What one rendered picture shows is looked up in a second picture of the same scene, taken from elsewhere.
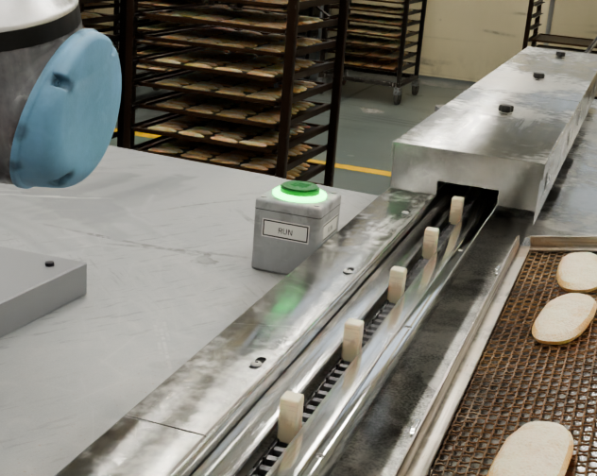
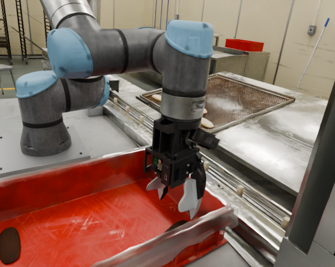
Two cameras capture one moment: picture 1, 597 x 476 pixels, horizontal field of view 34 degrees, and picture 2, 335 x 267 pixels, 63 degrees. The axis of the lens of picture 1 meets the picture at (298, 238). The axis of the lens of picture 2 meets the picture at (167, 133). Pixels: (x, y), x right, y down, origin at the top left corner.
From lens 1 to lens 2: 75 cm
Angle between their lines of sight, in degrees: 50
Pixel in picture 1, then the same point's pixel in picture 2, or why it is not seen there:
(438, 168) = not seen: hidden behind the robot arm
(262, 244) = (90, 110)
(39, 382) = (105, 147)
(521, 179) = (115, 83)
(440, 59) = not seen: outside the picture
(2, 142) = (98, 99)
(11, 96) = (100, 89)
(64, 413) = (119, 149)
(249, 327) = (129, 123)
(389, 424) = not seen: hidden behind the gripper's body
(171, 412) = (149, 137)
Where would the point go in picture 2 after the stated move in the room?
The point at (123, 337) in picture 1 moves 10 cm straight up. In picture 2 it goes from (98, 135) to (98, 110)
